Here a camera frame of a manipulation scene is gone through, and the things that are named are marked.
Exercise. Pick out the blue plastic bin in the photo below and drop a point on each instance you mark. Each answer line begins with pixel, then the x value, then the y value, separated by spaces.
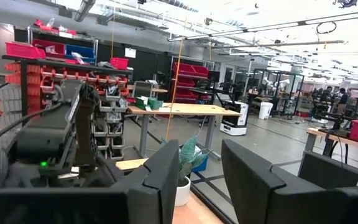
pixel 202 165

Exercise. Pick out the green snake plant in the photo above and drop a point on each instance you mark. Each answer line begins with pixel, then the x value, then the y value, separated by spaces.
pixel 188 152

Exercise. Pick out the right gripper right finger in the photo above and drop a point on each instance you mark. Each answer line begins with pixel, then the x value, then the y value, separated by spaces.
pixel 259 193

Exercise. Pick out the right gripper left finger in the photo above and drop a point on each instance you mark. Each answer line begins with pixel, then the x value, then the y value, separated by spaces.
pixel 154 193

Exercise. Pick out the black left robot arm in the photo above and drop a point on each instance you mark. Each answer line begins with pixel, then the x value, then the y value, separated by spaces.
pixel 51 130

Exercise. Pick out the wooden background table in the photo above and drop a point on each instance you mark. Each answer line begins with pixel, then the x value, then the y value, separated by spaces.
pixel 185 109

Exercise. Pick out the blue storage bin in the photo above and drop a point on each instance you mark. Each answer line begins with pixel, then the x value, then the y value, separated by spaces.
pixel 81 53

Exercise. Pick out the green storage bins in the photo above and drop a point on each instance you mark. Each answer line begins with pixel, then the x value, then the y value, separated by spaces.
pixel 149 102

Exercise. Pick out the orange shelving unit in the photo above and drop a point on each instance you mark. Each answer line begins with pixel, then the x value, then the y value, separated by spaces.
pixel 33 77

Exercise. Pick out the red storage bin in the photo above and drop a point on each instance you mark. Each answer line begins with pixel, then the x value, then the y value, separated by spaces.
pixel 23 50
pixel 119 63

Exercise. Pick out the person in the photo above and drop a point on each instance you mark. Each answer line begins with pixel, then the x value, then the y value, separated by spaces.
pixel 328 93
pixel 343 99

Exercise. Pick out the white plant pot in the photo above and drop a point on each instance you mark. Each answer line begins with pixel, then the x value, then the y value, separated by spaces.
pixel 182 193

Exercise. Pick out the grey parts bin rack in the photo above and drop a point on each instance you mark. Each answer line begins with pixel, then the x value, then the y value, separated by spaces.
pixel 110 124

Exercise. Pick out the white trash can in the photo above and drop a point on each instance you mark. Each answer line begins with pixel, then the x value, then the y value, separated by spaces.
pixel 265 110

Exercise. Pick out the white mobile cart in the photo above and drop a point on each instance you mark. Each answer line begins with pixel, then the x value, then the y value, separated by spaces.
pixel 236 118

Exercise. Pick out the red bin shelf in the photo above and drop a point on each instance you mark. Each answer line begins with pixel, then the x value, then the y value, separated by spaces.
pixel 188 81

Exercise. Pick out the wooden workbench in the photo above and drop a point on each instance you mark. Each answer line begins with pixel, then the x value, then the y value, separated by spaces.
pixel 315 132

